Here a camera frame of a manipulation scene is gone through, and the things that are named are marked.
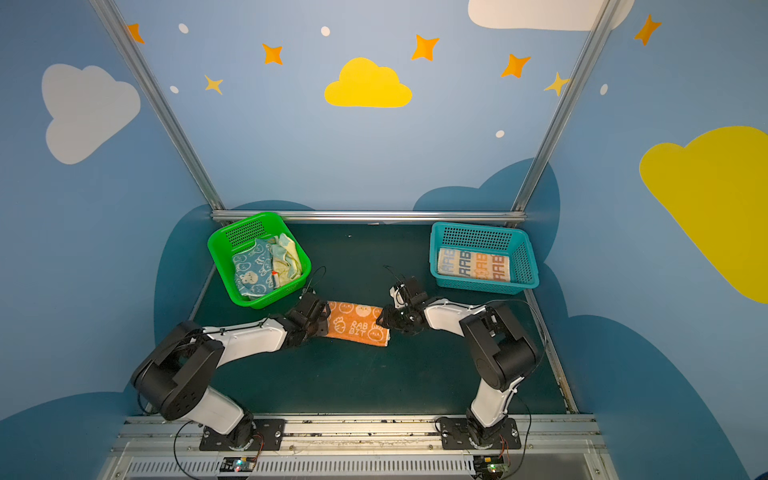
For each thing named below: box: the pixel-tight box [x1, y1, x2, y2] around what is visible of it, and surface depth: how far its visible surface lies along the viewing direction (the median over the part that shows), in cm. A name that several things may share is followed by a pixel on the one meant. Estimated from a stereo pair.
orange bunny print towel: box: [326, 301, 391, 347], surface depth 95 cm
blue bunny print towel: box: [232, 238, 274, 299], surface depth 106 cm
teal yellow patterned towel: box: [271, 233, 302, 288], surface depth 104 cm
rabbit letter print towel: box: [438, 248, 511, 283], surface depth 110 cm
